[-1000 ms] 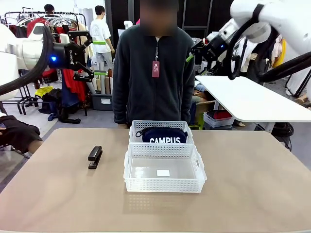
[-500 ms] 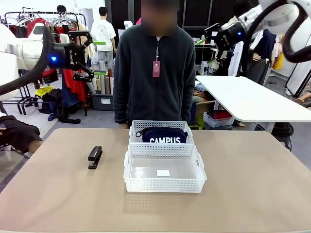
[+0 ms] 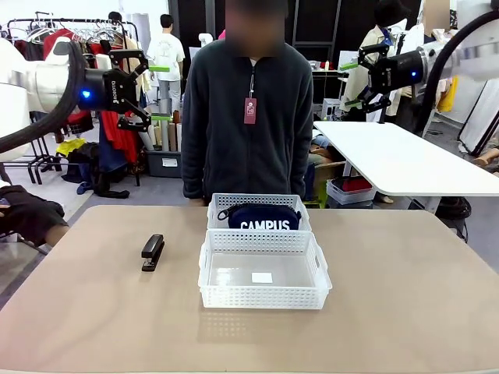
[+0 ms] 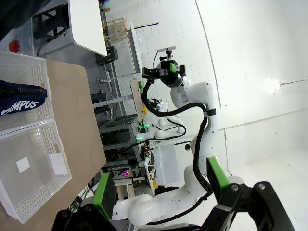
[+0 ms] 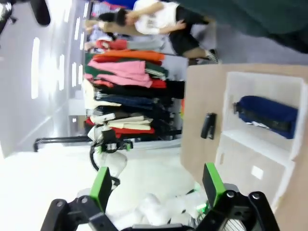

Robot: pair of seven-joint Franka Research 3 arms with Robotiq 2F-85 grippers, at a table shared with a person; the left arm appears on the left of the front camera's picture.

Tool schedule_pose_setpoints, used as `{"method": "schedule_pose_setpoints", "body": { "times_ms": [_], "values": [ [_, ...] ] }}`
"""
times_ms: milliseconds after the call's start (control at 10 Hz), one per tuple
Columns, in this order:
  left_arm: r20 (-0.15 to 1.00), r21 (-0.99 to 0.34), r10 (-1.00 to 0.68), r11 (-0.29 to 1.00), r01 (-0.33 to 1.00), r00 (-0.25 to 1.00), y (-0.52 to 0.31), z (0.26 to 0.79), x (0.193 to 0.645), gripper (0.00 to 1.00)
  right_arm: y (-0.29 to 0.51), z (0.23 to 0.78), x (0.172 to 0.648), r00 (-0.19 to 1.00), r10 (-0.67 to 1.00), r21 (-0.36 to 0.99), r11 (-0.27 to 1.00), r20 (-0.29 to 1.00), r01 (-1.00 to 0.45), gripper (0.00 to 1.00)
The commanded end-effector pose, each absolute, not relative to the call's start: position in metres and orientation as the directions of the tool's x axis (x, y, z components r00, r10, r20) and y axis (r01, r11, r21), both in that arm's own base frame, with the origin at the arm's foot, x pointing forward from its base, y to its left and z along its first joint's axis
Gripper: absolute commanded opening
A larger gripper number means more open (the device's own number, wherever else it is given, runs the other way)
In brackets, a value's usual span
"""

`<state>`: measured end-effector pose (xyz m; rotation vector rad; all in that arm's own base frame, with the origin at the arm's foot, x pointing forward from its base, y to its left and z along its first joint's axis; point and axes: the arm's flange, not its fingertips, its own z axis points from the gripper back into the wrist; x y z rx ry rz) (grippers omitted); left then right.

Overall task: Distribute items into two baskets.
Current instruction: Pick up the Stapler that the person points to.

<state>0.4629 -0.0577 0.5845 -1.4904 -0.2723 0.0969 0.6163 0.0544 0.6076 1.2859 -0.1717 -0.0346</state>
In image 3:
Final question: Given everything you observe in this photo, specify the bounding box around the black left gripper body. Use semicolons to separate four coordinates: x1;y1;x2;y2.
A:
80;68;140;113

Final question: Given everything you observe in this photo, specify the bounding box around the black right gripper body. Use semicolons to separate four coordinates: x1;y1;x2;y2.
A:
370;48;426;94

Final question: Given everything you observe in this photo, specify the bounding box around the black stapler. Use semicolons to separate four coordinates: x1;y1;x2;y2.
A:
140;233;166;273

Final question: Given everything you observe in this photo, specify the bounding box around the navy CAMPUS pencil case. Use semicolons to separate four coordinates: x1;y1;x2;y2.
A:
217;202;303;231

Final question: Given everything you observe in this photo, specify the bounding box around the mannequin with beige coat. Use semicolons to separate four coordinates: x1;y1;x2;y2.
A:
342;0;409;115

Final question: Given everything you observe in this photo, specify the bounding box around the slanted white paper roll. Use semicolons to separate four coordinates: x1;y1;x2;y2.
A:
136;128;156;152

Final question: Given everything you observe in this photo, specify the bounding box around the person in white t-shirt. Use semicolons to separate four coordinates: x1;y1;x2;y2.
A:
147;13;186;114

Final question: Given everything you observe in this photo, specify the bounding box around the red hanging dress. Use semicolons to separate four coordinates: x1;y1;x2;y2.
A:
99;110;140;164

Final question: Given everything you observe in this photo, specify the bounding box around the black clothes rack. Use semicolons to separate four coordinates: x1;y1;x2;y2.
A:
5;11;142;187

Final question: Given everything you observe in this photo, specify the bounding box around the grey storage bin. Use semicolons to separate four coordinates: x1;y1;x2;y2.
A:
146;149;184;179

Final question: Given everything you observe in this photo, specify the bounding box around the black clothes pile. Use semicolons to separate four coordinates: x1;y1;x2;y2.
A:
61;142;132;199

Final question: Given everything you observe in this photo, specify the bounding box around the white work table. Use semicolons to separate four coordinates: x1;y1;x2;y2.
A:
313;120;499;198

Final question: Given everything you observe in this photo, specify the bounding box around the yellow cloth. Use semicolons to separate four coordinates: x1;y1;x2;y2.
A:
55;139;86;157

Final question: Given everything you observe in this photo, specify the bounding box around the white crate with red cloth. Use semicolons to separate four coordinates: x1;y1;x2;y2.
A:
326;177;378;207

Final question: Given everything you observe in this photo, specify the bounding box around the white photo reflector panel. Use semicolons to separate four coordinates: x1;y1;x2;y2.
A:
458;81;499;157

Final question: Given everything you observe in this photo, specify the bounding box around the person in dark fleece jacket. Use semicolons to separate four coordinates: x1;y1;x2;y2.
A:
182;0;315;203

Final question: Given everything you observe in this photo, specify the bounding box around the skin-coloured mannequin part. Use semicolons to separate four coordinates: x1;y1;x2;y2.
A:
472;147;499;172

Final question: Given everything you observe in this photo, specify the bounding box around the white perforated plastic basket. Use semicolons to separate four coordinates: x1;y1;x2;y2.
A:
197;228;334;311
206;192;313;234

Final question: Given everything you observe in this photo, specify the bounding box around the seated person in black clothes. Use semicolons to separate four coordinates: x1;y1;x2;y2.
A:
0;185;69;249

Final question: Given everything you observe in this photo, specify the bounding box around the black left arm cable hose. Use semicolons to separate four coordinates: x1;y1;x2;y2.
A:
0;38;90;155

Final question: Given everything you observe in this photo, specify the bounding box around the green frame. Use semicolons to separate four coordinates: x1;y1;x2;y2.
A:
310;181;331;209

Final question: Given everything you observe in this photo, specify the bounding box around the red tag on lanyard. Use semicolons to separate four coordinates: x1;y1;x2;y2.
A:
244;65;259;125

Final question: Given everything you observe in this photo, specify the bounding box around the black cable bundle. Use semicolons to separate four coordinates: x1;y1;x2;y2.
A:
435;196;471;243

